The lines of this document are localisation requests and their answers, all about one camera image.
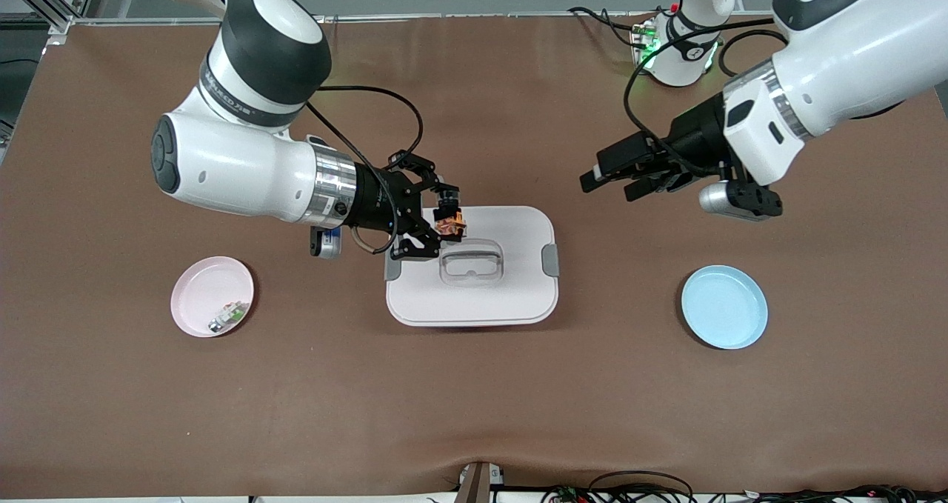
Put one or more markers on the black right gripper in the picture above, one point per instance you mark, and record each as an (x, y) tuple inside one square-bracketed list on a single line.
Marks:
[(375, 198)]

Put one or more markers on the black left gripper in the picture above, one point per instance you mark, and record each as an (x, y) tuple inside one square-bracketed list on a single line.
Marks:
[(695, 137)]

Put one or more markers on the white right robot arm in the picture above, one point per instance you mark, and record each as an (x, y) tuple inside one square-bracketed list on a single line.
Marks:
[(237, 170)]

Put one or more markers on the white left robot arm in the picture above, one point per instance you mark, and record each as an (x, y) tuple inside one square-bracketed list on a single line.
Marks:
[(852, 58)]

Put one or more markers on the white lidded storage box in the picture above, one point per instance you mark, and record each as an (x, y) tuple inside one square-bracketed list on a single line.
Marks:
[(481, 303)]

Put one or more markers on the light blue round plate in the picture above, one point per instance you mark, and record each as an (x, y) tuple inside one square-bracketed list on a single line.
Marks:
[(724, 307)]

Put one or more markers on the brown table cover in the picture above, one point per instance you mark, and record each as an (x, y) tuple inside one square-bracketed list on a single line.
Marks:
[(474, 399)]

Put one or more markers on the pink round plate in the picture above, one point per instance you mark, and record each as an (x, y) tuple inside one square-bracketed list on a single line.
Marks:
[(196, 303)]

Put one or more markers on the silver table edge rail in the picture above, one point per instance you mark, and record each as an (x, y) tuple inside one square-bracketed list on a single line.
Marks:
[(444, 17)]

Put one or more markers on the front camera mount bracket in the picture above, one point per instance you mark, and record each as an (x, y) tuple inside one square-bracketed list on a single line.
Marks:
[(474, 488)]

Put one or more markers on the aluminium frame post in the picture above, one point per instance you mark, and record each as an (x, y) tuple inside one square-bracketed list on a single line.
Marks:
[(63, 23)]

